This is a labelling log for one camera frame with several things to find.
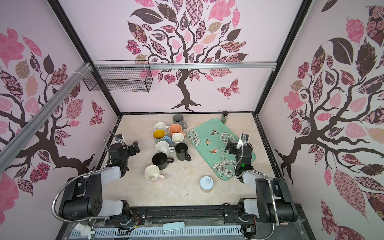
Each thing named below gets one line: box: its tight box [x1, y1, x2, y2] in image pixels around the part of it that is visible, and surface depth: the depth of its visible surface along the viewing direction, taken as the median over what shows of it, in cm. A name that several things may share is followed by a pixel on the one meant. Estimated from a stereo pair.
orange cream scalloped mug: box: [169, 124, 186, 137], surface depth 103 cm
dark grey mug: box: [172, 114, 188, 130], surface depth 106 cm
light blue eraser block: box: [162, 221, 185, 231], surface depth 71 cm
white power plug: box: [74, 222, 96, 240], surface depth 70 cm
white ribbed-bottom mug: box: [154, 121, 170, 131], surface depth 105 cm
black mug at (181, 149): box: [175, 142, 192, 162], surface depth 94 cm
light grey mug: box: [171, 132, 185, 146], surface depth 96 cm
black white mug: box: [152, 152, 175, 170], surface depth 88 cm
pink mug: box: [144, 164, 165, 183], surface depth 83 cm
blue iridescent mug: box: [163, 136, 173, 146], surface depth 96 cm
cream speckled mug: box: [154, 140, 175, 157], surface depth 94 cm
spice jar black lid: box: [220, 110, 229, 124], surface depth 112 cm
